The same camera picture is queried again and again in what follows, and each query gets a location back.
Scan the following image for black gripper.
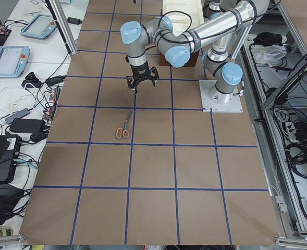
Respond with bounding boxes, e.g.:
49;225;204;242
126;64;159;93

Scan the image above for orange grey scissors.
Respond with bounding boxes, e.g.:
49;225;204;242
115;111;132;140

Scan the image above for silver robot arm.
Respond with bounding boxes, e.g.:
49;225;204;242
120;1;269;94
202;0;220;19

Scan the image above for brown wooden cabinet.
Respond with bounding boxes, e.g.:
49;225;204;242
159;51;199;67

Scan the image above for white plastic tray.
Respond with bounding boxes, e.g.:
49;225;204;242
162;0;204;36

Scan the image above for blue teach pendant far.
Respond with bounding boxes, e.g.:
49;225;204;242
20;14;56;40

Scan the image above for blue teach pendant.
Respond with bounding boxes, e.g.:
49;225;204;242
0;46;30;78
20;14;56;40

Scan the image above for black power adapter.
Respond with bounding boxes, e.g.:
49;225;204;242
9;118;45;133

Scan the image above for blue teach pendant near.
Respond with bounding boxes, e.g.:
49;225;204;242
0;46;30;78

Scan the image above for black laptop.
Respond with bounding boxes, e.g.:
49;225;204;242
0;134;21;184

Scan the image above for aluminium frame post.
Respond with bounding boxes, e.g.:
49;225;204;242
46;0;78;56

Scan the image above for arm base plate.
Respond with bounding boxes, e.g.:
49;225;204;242
199;80;243;113

